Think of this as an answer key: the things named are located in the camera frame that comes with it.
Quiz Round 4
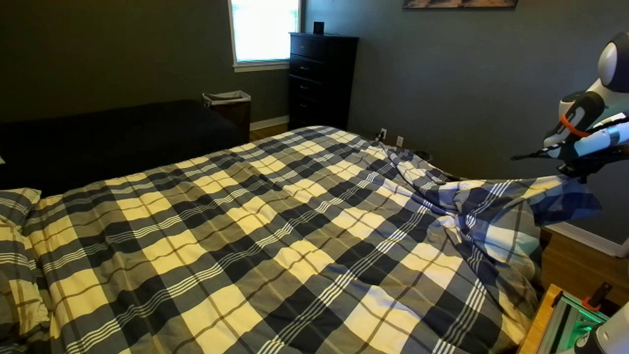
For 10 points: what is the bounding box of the bright window with white frame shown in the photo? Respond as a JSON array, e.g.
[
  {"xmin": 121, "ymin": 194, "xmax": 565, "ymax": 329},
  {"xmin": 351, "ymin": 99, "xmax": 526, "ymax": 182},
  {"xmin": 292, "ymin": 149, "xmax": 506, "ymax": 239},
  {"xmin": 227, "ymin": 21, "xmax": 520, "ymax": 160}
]
[{"xmin": 227, "ymin": 0, "xmax": 307, "ymax": 72}]

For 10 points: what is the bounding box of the white baseboard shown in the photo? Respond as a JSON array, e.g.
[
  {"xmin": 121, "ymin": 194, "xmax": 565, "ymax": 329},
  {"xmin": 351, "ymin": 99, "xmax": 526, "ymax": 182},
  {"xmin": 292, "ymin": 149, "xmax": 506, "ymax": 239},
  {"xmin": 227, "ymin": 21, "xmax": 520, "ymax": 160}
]
[{"xmin": 547, "ymin": 219, "xmax": 629, "ymax": 259}]

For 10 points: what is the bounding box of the black tall dresser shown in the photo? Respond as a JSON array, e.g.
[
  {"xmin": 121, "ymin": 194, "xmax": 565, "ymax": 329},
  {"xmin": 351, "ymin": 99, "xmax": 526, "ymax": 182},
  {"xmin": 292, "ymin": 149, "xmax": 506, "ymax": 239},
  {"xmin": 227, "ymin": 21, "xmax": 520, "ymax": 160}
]
[{"xmin": 288, "ymin": 31, "xmax": 362, "ymax": 133}]

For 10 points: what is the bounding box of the light wooden frame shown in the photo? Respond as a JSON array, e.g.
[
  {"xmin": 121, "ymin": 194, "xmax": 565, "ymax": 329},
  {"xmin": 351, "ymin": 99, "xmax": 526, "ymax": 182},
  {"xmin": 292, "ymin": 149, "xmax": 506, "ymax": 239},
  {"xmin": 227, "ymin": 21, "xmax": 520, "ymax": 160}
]
[{"xmin": 520, "ymin": 280, "xmax": 567, "ymax": 354}]

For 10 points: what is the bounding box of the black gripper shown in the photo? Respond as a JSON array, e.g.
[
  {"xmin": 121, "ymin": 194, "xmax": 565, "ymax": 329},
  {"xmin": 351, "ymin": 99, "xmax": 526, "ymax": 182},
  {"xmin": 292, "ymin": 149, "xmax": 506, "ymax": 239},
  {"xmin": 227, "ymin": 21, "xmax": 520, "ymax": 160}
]
[{"xmin": 559, "ymin": 145, "xmax": 629, "ymax": 182}]

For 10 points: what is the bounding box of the dark wood nightstand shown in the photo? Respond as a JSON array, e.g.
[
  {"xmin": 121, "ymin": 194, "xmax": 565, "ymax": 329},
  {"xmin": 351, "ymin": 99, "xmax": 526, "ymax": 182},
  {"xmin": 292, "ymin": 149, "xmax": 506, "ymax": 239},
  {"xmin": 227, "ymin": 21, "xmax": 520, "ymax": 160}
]
[{"xmin": 203, "ymin": 95, "xmax": 254, "ymax": 143}]

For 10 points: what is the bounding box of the grey tray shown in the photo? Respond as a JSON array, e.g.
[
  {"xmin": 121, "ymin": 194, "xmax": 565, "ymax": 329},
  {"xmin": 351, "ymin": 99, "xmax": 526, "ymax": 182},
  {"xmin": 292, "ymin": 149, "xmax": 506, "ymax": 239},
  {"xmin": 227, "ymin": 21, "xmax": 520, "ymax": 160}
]
[{"xmin": 201, "ymin": 88, "xmax": 252, "ymax": 107}]

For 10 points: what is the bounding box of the framed wall picture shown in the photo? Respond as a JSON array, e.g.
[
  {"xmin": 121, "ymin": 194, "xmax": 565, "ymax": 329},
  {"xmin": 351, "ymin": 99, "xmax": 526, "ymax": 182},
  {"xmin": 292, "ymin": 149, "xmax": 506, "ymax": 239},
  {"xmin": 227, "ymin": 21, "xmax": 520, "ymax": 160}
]
[{"xmin": 402, "ymin": 0, "xmax": 520, "ymax": 11}]

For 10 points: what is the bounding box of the white box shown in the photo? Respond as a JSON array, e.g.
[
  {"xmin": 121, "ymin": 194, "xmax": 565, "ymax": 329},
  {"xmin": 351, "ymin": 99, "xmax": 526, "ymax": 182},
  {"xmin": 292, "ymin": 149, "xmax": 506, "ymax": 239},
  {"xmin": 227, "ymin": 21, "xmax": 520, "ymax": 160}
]
[{"xmin": 594, "ymin": 300, "xmax": 629, "ymax": 354}]

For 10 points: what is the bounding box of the plaid yellow grey duvet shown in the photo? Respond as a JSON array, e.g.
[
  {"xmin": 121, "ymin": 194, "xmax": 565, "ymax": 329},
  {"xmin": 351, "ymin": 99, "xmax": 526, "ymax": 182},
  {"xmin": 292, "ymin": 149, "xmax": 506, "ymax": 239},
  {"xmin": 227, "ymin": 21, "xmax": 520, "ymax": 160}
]
[{"xmin": 18, "ymin": 123, "xmax": 602, "ymax": 354}]

